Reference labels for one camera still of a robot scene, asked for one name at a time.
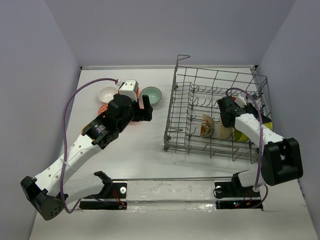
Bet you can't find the grey wire dish rack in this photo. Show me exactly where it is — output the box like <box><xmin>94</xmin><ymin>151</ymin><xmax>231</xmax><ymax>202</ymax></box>
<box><xmin>164</xmin><ymin>54</ymin><xmax>272</xmax><ymax>163</ymax></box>

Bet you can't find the beige painted ceramic bowl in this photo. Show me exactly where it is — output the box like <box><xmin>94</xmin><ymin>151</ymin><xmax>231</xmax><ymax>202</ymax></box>
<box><xmin>200</xmin><ymin>114</ymin><xmax>215</xmax><ymax>138</ymax></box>

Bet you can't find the lime green bowl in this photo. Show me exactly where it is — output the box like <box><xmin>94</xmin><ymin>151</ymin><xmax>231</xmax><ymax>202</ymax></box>
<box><xmin>263</xmin><ymin>121</ymin><xmax>273</xmax><ymax>131</ymax></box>
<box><xmin>233</xmin><ymin>129</ymin><xmax>249</xmax><ymax>142</ymax></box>

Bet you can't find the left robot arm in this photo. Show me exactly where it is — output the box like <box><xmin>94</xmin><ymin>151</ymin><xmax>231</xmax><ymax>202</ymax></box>
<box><xmin>20</xmin><ymin>94</ymin><xmax>153</xmax><ymax>221</ymax></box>

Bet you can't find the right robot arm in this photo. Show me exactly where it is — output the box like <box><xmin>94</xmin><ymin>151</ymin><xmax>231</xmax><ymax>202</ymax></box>
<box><xmin>217</xmin><ymin>96</ymin><xmax>304</xmax><ymax>196</ymax></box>

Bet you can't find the orange round bowl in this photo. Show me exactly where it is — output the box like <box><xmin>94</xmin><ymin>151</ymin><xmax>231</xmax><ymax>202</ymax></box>
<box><xmin>130</xmin><ymin>121</ymin><xmax>140</xmax><ymax>125</ymax></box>

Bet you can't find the red white patterned bowl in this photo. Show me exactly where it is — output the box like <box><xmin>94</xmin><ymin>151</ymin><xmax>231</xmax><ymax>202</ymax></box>
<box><xmin>98</xmin><ymin>103</ymin><xmax>108</xmax><ymax>115</ymax></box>

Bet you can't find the orange square bowl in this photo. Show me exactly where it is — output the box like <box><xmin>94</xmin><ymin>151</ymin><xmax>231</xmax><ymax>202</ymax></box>
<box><xmin>117</xmin><ymin>86</ymin><xmax>140</xmax><ymax>101</ymax></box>

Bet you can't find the pale green ceramic bowl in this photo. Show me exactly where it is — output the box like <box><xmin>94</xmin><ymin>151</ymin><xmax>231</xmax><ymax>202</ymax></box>
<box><xmin>140</xmin><ymin>86</ymin><xmax>163</xmax><ymax>106</ymax></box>

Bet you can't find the small white bowl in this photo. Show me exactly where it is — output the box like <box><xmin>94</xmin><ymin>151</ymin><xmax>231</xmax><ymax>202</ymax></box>
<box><xmin>97</xmin><ymin>86</ymin><xmax>118</xmax><ymax>104</ymax></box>

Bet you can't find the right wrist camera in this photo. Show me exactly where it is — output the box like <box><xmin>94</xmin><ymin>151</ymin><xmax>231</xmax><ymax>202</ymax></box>
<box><xmin>232</xmin><ymin>95</ymin><xmax>247</xmax><ymax>108</ymax></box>

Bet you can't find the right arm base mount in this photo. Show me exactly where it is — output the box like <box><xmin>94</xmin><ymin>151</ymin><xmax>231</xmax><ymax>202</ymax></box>
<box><xmin>212</xmin><ymin>170</ymin><xmax>263</xmax><ymax>210</ymax></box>

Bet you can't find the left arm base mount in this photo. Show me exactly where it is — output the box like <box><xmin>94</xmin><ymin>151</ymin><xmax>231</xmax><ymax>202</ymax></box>
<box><xmin>78</xmin><ymin>171</ymin><xmax>128</xmax><ymax>211</ymax></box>

